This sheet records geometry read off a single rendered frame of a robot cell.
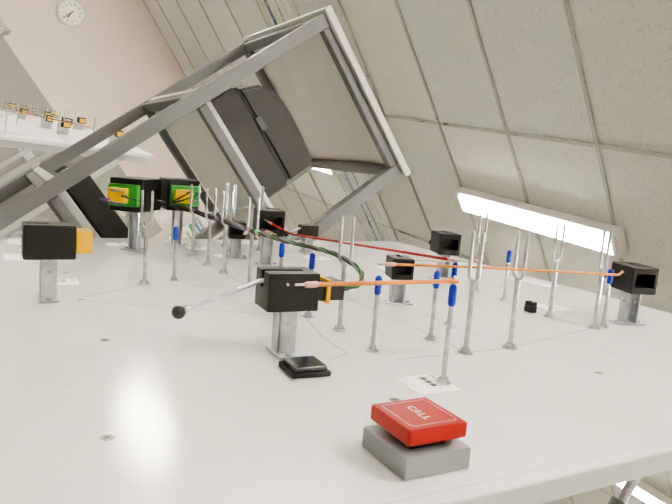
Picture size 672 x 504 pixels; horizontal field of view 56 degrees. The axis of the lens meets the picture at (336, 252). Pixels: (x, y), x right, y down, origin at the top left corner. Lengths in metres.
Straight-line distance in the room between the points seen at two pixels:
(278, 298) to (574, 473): 0.32
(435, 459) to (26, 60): 7.78
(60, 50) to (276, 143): 6.51
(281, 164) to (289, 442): 1.32
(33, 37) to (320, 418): 7.69
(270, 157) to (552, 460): 1.34
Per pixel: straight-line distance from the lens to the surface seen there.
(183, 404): 0.55
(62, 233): 0.87
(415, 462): 0.45
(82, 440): 0.50
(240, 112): 1.69
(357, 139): 1.94
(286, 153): 1.75
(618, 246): 3.79
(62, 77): 8.13
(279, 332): 0.67
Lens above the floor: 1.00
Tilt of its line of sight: 18 degrees up
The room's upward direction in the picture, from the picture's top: 52 degrees clockwise
